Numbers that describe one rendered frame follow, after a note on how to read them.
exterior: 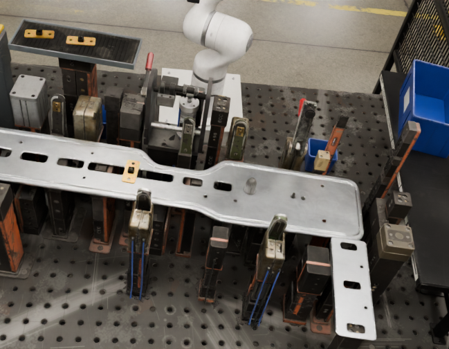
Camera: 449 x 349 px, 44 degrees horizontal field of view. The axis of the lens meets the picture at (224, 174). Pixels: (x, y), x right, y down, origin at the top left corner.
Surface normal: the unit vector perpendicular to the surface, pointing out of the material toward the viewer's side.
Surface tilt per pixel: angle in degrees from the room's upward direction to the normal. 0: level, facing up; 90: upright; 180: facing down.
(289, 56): 0
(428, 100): 0
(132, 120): 90
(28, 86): 0
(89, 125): 90
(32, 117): 90
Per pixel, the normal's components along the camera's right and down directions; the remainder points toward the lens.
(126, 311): 0.14, -0.66
